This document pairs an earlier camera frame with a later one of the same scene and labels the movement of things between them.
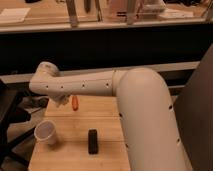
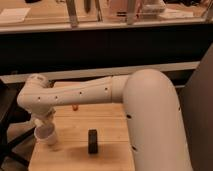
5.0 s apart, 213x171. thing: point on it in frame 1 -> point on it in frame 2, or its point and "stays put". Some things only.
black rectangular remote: x=93 y=142 stays put
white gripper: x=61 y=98 -> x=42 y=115
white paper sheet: x=10 y=15 stays put
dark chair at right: x=194 y=116 stays put
